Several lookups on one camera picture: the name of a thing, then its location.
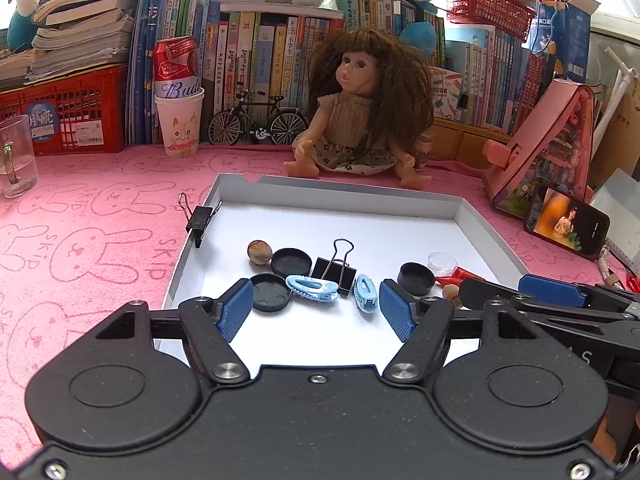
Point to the black round lid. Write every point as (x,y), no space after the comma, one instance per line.
(290,261)
(270,294)

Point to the translucent plastic folder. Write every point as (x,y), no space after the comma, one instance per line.
(620,195)

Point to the white plastic pipe frame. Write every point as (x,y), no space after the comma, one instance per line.
(620,85)

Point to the clear round plastic lid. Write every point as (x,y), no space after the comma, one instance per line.
(442,261)

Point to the brown nut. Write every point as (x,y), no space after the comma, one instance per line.
(450,294)
(259,251)

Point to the blue hair clip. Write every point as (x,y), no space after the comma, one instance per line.
(312,287)
(365,294)

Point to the large red plastic basket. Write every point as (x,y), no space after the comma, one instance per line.
(75,105)

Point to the white cardboard box lid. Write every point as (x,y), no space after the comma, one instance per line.
(350,220)

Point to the orange pointed plastic peg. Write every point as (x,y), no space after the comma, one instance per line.
(445,281)
(467,274)

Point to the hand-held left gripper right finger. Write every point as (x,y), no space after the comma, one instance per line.
(397,310)

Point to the thick black round cap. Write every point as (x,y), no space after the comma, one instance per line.
(416,280)

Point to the small red plastic basket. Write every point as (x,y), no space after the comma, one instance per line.
(485,7)

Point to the pink rabbit print towel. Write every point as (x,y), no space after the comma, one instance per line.
(75,260)

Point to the clear glass mug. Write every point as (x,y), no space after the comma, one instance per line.
(20,160)

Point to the stack of worn books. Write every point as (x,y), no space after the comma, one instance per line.
(80,35)

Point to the large black binder clip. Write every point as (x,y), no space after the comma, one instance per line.
(330,269)

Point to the round blue plush toy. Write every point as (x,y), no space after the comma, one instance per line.
(20,25)

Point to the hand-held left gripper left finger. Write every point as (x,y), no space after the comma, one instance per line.
(235,310)

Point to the black miniature bicycle model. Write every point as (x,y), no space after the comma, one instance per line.
(259,133)

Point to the white paper cup cat print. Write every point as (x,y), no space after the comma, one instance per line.
(180,125)

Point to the blue carton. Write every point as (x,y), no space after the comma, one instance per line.
(575,45)

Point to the pink triangular toy house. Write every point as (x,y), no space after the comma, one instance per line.
(550,135)

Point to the small black binder clip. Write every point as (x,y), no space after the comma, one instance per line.
(200,220)

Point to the black smartphone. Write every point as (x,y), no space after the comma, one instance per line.
(565,222)

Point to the red drink can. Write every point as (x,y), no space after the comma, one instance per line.
(175,65)

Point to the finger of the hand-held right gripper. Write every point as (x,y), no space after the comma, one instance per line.
(550,287)
(480,292)

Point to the brown cardboard box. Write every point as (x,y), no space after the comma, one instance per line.
(475,140)

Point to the row of upright books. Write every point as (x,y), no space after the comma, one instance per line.
(260,60)

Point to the white printed carton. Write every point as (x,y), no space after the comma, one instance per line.
(445,95)

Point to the doll with brown curly hair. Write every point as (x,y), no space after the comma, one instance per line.
(350,110)

